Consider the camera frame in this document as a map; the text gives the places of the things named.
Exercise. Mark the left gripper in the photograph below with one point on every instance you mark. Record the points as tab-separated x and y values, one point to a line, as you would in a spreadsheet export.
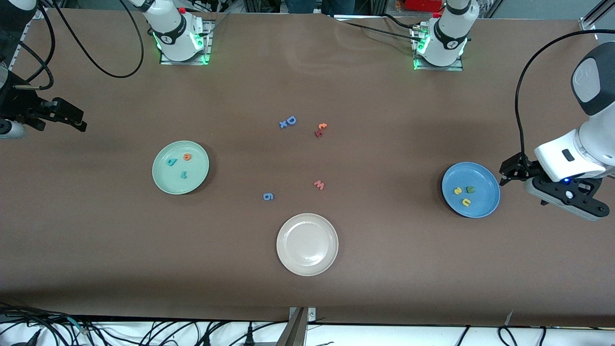
523	168

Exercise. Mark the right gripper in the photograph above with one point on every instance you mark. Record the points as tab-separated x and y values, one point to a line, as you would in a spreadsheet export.
19	106

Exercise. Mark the teal foam letter p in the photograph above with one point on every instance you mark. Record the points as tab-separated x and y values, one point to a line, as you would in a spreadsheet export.
169	163

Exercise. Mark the blue plate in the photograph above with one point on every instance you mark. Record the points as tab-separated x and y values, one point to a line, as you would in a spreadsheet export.
483	180

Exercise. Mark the brown table cover mat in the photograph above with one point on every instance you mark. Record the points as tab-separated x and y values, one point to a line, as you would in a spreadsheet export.
96	240

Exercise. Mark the light green plate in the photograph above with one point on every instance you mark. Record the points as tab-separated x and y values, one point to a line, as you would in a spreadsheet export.
192	185

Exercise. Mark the red box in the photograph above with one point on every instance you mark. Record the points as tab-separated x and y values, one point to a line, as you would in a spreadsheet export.
423	5

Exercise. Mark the pink foam letter w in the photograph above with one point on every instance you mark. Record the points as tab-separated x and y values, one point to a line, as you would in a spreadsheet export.
319	185

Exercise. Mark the beige plate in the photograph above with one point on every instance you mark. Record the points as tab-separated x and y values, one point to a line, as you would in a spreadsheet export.
307	245

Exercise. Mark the blue foam letter D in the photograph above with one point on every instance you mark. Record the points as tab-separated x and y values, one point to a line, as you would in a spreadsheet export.
293	120

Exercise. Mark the person in blue jeans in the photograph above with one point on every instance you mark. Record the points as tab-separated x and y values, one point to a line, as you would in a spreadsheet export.
302	5

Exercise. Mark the black power plug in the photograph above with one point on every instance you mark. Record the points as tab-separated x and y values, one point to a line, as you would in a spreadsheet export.
249	334

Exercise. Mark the aluminium frame rail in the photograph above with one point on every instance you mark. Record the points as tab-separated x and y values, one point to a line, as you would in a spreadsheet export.
588	24
36	12

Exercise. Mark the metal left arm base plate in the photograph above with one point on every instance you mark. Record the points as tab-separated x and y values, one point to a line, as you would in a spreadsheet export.
439	68

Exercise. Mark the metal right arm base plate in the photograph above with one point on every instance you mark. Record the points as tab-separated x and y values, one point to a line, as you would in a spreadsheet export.
185	63

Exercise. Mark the aluminium bracket profile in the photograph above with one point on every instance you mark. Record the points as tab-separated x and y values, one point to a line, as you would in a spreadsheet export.
301	315

